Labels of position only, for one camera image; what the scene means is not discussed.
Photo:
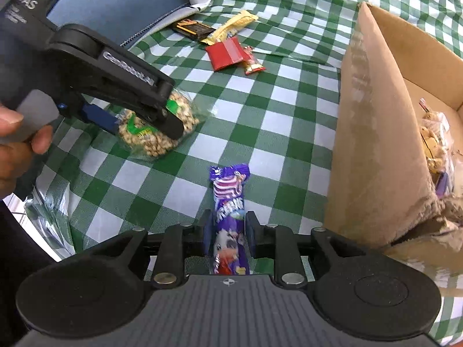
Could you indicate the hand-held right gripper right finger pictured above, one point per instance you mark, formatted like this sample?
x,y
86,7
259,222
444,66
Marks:
x,y
250,231

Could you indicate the green checkered cloth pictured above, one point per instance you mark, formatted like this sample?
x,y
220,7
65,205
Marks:
x,y
253,123

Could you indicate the peanut bag with green label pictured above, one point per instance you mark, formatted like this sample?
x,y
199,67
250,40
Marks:
x,y
155,144

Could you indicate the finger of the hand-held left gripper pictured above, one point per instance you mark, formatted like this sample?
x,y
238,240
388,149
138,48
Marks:
x,y
159,97
97,115

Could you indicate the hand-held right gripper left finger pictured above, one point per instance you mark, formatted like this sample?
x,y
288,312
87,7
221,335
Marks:
x,y
208,226

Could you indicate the dark chocolate bar packet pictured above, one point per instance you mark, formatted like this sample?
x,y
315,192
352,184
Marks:
x,y
193,29

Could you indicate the small purple snack packet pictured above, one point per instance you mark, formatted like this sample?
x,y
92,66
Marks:
x,y
443,184

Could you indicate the clear cookie bag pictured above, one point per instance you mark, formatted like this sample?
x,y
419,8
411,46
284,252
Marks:
x,y
432,144

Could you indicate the red snack packet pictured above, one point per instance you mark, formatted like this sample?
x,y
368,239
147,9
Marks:
x,y
224,54

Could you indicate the person's dark clothing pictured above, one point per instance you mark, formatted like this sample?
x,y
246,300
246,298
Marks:
x,y
14,253

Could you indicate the person's left hand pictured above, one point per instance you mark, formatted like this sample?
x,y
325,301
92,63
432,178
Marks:
x,y
11,166

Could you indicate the brown cardboard box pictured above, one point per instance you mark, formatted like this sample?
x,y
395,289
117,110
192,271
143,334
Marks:
x,y
372,133

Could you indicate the yellow snack bar packet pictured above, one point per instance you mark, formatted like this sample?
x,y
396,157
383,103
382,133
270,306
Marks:
x,y
231,25

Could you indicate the small red gold candy packet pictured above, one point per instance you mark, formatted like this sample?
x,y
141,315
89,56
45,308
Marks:
x,y
253,63

